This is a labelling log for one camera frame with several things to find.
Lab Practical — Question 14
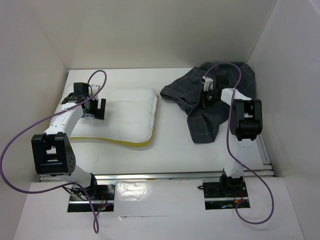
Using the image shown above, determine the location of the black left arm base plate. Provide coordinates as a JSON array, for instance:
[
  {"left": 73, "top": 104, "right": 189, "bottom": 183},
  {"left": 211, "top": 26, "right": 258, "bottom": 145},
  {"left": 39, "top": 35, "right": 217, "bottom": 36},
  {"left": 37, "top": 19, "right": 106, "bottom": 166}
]
[{"left": 66, "top": 183, "right": 116, "bottom": 213}]

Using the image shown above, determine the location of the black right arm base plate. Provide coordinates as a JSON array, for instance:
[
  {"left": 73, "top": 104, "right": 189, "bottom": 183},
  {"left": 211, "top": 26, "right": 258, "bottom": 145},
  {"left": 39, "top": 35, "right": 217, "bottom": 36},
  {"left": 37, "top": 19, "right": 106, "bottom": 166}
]
[{"left": 197, "top": 181, "right": 251, "bottom": 210}]

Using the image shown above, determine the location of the aluminium frame rail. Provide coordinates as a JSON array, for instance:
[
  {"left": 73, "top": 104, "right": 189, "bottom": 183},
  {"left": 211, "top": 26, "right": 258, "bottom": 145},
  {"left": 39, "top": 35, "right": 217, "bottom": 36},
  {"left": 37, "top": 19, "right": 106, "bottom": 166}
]
[{"left": 38, "top": 136, "right": 276, "bottom": 182}]

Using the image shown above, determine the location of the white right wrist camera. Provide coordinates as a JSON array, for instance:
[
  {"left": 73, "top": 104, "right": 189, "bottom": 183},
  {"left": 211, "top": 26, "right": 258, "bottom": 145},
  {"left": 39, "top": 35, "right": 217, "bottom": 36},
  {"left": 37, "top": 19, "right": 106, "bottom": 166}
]
[{"left": 201, "top": 76, "right": 215, "bottom": 92}]

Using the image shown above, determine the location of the white pillow with yellow edge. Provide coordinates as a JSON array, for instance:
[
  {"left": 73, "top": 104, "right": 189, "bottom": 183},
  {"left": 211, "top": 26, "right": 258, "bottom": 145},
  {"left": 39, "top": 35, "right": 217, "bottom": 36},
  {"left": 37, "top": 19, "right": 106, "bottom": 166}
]
[{"left": 68, "top": 86, "right": 158, "bottom": 147}]

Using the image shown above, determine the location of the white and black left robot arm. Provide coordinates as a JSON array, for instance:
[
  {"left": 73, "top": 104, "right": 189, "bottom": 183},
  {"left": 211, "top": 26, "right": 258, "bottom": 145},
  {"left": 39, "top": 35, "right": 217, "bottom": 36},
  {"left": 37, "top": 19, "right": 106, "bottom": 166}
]
[{"left": 31, "top": 82, "right": 106, "bottom": 200}]

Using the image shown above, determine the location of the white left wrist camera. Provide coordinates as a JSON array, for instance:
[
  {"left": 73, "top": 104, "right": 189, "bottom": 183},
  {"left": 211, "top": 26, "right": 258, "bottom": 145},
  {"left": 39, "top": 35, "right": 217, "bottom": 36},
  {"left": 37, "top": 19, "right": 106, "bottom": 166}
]
[{"left": 91, "top": 84, "right": 101, "bottom": 95}]

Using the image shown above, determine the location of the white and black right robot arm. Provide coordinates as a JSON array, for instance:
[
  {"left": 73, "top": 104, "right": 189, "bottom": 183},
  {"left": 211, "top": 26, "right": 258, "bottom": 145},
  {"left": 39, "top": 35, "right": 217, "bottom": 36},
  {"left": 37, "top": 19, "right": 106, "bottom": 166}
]
[{"left": 201, "top": 75, "right": 263, "bottom": 197}]

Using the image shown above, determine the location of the dark grey checked pillowcase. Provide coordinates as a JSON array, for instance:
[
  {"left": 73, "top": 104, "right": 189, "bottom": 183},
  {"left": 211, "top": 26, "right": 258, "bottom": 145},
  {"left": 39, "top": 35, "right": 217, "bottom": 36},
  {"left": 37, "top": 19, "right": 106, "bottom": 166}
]
[{"left": 160, "top": 62, "right": 256, "bottom": 144}]

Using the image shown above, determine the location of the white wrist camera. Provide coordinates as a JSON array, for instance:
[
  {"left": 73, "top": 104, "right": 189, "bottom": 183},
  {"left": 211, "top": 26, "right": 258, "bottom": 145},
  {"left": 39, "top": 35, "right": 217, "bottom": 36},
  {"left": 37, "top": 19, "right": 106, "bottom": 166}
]
[
  {"left": 201, "top": 76, "right": 215, "bottom": 92},
  {"left": 91, "top": 84, "right": 101, "bottom": 95}
]

